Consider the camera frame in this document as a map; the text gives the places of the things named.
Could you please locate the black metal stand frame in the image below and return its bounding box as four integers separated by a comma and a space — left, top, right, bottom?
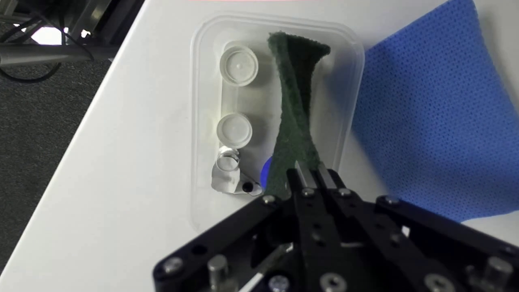
0, 0, 147, 84

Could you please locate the small clear plastic bottle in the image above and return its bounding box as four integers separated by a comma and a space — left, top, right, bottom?
210, 150, 244, 194

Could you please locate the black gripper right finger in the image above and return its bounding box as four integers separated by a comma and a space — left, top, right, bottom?
316, 160, 519, 292

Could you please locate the blue bottle cap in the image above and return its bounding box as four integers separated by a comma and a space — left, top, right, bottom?
259, 157, 275, 187

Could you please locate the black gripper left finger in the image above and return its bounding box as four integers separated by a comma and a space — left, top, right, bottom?
152, 160, 320, 292

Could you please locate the large clear plastic container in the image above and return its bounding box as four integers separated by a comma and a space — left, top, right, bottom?
189, 12, 364, 230

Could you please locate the blue cloth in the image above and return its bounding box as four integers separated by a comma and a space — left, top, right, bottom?
350, 0, 519, 223

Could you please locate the white plastic bottle cap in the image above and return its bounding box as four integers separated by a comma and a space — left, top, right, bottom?
217, 43, 260, 85
213, 111, 254, 149

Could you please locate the dark grey towel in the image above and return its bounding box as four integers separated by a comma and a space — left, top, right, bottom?
264, 28, 332, 202

